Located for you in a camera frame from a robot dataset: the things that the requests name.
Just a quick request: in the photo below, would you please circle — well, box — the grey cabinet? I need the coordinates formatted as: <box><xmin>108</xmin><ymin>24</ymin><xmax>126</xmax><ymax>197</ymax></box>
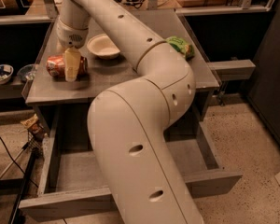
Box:
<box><xmin>21</xmin><ymin>10</ymin><xmax>222</xmax><ymax>135</ymax></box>

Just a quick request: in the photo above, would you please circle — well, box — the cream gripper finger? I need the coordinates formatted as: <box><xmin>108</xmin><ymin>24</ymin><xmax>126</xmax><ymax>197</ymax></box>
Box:
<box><xmin>63</xmin><ymin>47</ymin><xmax>81</xmax><ymax>82</ymax></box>

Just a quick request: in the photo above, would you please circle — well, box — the blue white bowl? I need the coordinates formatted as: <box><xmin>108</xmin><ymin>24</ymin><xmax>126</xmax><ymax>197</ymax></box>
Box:
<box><xmin>0</xmin><ymin>64</ymin><xmax>14</xmax><ymax>85</ymax></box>

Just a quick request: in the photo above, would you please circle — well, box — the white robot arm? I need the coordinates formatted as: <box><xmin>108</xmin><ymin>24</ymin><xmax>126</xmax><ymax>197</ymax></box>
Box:
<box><xmin>61</xmin><ymin>0</ymin><xmax>204</xmax><ymax>224</ymax></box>

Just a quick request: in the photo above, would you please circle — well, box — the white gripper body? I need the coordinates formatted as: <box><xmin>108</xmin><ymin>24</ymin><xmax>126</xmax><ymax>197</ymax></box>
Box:
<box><xmin>57</xmin><ymin>16</ymin><xmax>89</xmax><ymax>49</ymax></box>

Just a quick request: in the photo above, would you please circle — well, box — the brown snack bag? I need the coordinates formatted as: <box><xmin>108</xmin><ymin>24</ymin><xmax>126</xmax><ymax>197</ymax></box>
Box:
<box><xmin>21</xmin><ymin>114</ymin><xmax>45</xmax><ymax>142</ymax></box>

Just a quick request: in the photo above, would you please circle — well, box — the dark grey bowl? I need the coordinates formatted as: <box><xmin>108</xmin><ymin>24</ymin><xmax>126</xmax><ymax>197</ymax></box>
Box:
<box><xmin>17</xmin><ymin>64</ymin><xmax>36</xmax><ymax>82</ymax></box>

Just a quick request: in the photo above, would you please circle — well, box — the black floor cable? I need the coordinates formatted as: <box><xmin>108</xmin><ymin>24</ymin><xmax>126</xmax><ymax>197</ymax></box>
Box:
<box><xmin>0</xmin><ymin>125</ymin><xmax>39</xmax><ymax>189</ymax></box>

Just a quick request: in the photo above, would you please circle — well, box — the green chip bag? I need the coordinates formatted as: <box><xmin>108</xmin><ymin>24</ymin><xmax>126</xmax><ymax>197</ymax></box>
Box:
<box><xmin>166</xmin><ymin>35</ymin><xmax>195</xmax><ymax>61</ymax></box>

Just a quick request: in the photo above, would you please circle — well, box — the white paper bowl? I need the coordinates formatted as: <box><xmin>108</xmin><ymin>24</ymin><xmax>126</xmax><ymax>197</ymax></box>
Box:
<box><xmin>87</xmin><ymin>34</ymin><xmax>120</xmax><ymax>60</ymax></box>

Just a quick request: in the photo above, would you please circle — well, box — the grey side shelf beam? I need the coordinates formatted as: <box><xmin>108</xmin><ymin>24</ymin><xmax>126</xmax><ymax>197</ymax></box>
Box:
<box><xmin>208</xmin><ymin>60</ymin><xmax>256</xmax><ymax>81</ymax></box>

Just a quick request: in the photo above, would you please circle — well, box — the black tripod stand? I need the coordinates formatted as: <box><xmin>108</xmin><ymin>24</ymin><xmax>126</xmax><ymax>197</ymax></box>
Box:
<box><xmin>0</xmin><ymin>142</ymin><xmax>40</xmax><ymax>224</ymax></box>

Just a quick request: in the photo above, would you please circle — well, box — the red coke can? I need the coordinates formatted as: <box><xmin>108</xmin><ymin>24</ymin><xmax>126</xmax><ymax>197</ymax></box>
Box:
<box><xmin>46</xmin><ymin>55</ymin><xmax>88</xmax><ymax>77</ymax></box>

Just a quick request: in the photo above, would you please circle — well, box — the grey open top drawer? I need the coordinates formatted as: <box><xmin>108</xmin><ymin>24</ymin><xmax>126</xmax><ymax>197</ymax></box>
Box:
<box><xmin>20</xmin><ymin>107</ymin><xmax>243</xmax><ymax>222</ymax></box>

